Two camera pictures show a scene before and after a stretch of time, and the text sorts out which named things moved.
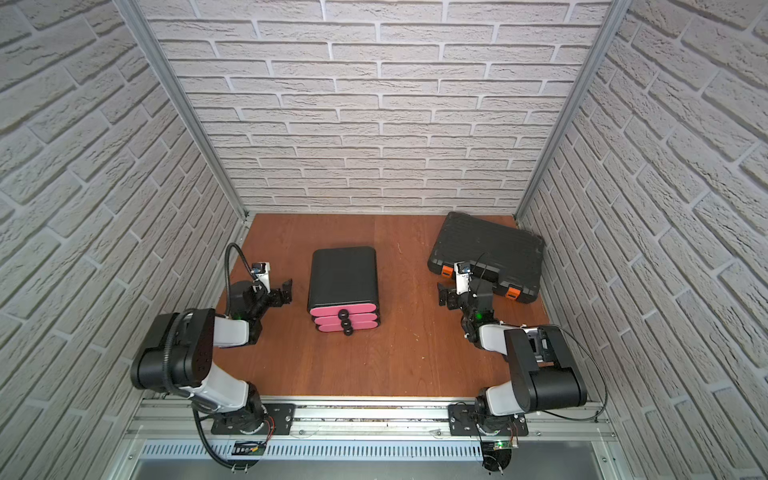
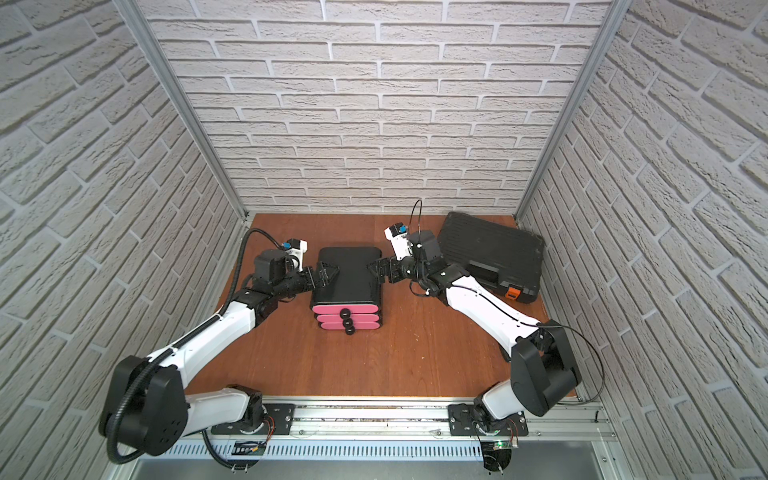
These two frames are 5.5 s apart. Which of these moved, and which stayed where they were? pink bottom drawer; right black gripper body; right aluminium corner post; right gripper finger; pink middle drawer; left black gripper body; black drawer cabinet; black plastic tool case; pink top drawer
Moved: right gripper finger; right black gripper body; left black gripper body
Stayed: pink bottom drawer; black drawer cabinet; pink top drawer; black plastic tool case; pink middle drawer; right aluminium corner post
